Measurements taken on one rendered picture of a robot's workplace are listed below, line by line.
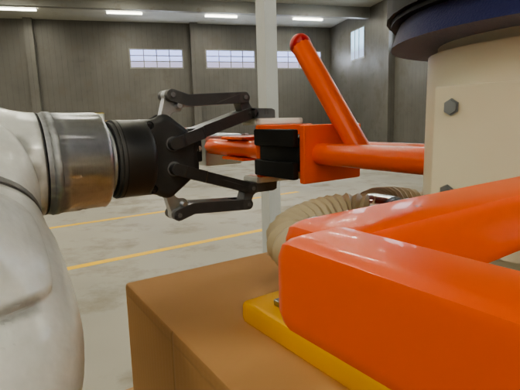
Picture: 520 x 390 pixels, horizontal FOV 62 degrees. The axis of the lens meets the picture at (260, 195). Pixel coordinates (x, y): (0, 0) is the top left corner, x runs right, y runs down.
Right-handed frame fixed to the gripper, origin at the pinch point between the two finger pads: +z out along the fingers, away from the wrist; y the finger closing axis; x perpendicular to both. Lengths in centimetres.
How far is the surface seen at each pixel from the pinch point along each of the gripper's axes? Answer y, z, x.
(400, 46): -7.7, -7.6, 23.5
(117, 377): 119, 23, -164
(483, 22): -7.6, -10.2, 30.3
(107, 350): 119, 27, -194
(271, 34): -74, 184, -245
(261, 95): -27, 178, -251
